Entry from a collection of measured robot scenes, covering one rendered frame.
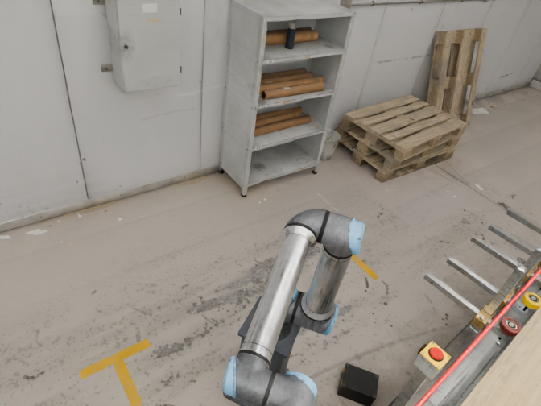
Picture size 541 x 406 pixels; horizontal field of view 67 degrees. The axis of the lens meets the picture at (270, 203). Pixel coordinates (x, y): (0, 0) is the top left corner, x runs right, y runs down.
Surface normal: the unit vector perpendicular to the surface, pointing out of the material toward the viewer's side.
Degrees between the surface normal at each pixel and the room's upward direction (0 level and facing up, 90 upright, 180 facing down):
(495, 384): 0
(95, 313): 0
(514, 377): 0
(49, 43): 90
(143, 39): 90
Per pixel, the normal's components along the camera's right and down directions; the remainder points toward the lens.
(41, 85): 0.57, 0.57
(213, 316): 0.14, -0.77
